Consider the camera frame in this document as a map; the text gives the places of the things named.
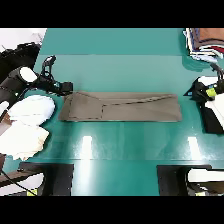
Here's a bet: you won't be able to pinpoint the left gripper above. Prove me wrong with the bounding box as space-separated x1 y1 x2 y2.
59 81 75 98

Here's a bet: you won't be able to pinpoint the brown T-shirt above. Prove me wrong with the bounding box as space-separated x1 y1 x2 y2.
57 90 184 123

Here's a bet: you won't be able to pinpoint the white garment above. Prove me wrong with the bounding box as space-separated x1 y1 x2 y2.
6 94 57 127

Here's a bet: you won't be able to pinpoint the cream garment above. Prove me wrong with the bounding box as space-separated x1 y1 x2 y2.
0 119 51 161

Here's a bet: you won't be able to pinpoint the heap of clothes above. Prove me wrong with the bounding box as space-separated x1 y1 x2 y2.
182 27 224 65

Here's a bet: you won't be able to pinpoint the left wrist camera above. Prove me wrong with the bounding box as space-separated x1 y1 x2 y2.
40 55 58 84

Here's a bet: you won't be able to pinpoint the black cable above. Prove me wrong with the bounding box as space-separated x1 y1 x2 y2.
0 169 38 196

